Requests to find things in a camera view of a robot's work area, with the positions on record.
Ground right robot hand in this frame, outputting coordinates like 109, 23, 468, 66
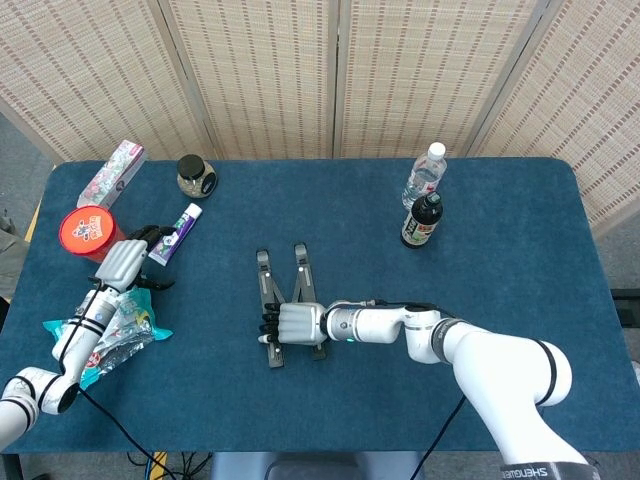
257, 300, 331, 346

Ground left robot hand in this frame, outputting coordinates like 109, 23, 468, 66
93, 224, 177, 294

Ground black folding laptop stand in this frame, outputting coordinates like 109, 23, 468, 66
255, 243, 329, 370

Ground red orange-lidded canister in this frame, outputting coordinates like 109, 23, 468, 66
58, 205, 134, 266

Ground purple white toothpaste tube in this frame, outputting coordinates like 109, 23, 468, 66
147, 202, 204, 266

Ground teal snack bag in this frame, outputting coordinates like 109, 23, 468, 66
42, 287, 175, 391

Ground floral toothpaste carton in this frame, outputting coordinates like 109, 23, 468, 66
76, 139, 150, 211

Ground glass jar black lid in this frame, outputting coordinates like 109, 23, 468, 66
176, 154, 219, 200

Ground grey green clothing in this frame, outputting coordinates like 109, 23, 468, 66
0, 207, 31, 304

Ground grey blue chair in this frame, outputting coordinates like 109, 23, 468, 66
209, 451, 426, 480

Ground dark tea bottle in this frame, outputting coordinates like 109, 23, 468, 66
400, 190, 445, 251

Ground clear plastic water bottle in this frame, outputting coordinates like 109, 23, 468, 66
401, 141, 448, 211

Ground blue table mat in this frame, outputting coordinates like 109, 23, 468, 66
8, 157, 632, 455

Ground bamboo folding screen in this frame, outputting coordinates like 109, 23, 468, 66
0, 0, 640, 236

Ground black equipment base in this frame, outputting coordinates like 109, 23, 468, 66
610, 288, 640, 329

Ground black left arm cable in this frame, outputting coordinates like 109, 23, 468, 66
59, 279, 176, 480

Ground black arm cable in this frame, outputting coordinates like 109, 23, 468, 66
367, 298, 466, 480
59, 279, 176, 480

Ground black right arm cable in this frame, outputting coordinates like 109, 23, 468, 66
367, 298, 466, 480

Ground black floor cables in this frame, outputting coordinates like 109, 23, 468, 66
124, 451, 214, 480

